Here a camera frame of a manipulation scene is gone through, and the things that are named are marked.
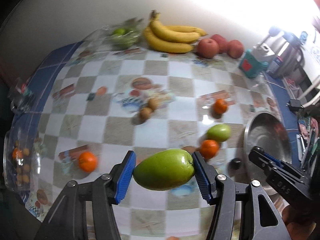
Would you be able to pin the white chair frame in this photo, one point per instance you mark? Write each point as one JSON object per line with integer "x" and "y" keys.
{"x": 315, "y": 99}

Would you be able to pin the green mango-shaped fruit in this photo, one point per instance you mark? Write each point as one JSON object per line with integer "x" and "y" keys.
{"x": 219, "y": 132}

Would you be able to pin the green apple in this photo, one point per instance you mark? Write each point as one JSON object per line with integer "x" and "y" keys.
{"x": 165, "y": 170}

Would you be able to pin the teal plastic box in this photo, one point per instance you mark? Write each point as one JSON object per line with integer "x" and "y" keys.
{"x": 250, "y": 66}

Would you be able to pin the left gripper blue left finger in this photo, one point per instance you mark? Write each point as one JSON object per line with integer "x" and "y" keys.
{"x": 123, "y": 176}

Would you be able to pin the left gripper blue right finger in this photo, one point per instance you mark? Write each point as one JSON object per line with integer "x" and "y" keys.
{"x": 202, "y": 175}

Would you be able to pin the large orange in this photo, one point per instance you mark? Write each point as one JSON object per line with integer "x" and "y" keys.
{"x": 87, "y": 162}

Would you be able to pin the red apple middle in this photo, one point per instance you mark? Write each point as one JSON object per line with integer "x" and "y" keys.
{"x": 221, "y": 41}

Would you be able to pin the red apple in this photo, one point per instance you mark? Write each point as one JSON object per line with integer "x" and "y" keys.
{"x": 235, "y": 49}
{"x": 207, "y": 48}
{"x": 221, "y": 41}

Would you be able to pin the clear plastic fruit container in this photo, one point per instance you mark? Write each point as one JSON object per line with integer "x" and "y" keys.
{"x": 22, "y": 164}

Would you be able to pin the red apple left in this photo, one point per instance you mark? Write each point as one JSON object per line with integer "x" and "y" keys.
{"x": 207, "y": 48}

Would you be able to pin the clear bag of green fruit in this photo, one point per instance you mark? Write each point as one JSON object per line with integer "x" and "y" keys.
{"x": 124, "y": 35}

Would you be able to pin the steel bowl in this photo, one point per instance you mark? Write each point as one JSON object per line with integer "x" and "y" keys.
{"x": 266, "y": 131}

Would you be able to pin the steel thermos kettle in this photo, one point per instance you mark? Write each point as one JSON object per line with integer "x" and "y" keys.
{"x": 288, "y": 56}

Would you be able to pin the yellow banana bunch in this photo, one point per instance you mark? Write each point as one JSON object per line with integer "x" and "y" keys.
{"x": 175, "y": 39}

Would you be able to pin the small orange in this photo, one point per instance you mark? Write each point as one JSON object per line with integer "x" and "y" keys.
{"x": 220, "y": 106}

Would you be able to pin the black power adapter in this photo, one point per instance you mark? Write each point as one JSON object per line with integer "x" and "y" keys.
{"x": 294, "y": 105}

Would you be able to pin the glass mug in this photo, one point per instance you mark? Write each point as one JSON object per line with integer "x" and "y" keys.
{"x": 21, "y": 97}

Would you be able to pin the red apple right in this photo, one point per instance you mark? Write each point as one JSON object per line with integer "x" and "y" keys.
{"x": 235, "y": 49}

